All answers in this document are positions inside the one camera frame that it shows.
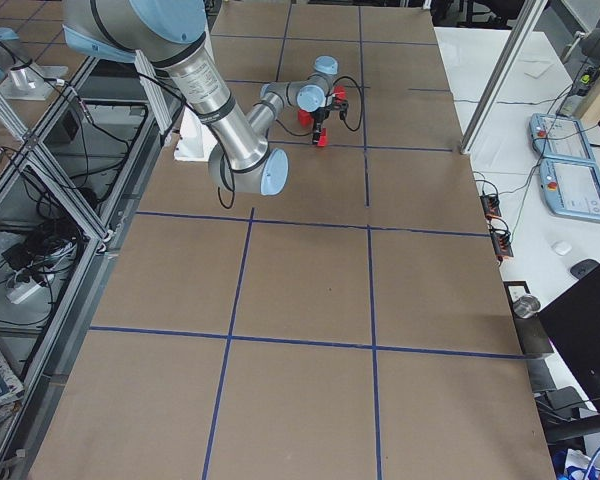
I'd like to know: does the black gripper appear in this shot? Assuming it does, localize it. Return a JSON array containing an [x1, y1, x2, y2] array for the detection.
[[312, 107, 330, 144]]

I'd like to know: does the red cube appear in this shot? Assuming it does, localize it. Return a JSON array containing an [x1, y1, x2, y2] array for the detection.
[[315, 129, 328, 148], [297, 109, 314, 128], [333, 86, 347, 100]]

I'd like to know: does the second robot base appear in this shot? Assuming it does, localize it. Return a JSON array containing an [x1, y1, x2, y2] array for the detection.
[[0, 27, 68, 101]]

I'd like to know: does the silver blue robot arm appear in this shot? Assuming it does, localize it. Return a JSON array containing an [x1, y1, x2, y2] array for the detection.
[[63, 0, 339, 196]]

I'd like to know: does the upper teach pendant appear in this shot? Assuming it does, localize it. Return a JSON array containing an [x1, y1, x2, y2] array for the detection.
[[529, 113, 594, 161]]

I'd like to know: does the teach pendant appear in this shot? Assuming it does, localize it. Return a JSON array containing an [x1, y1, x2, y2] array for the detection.
[[539, 158, 600, 223], [529, 113, 594, 161]]

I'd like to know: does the lower teach pendant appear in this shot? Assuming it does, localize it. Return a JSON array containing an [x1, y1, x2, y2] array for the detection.
[[539, 158, 600, 223]]

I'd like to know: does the metal cup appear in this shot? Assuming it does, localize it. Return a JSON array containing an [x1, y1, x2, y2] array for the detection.
[[512, 294, 541, 319]]

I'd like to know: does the black computer mouse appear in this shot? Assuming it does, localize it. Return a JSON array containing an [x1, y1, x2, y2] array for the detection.
[[569, 259, 599, 279]]

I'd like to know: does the black laptop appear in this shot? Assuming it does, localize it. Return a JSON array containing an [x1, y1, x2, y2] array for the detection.
[[539, 264, 600, 412]]

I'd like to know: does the white power strip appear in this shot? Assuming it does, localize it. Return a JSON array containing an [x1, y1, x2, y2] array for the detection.
[[6, 278, 47, 305]]

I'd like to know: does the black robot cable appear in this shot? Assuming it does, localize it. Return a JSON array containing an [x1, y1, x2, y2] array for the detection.
[[274, 75, 367, 139]]

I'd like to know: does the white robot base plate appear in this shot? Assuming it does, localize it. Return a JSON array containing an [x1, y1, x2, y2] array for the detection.
[[174, 108, 217, 162]]

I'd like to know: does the aluminium frame post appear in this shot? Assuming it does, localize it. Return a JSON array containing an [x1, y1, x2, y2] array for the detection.
[[459, 0, 548, 155]]

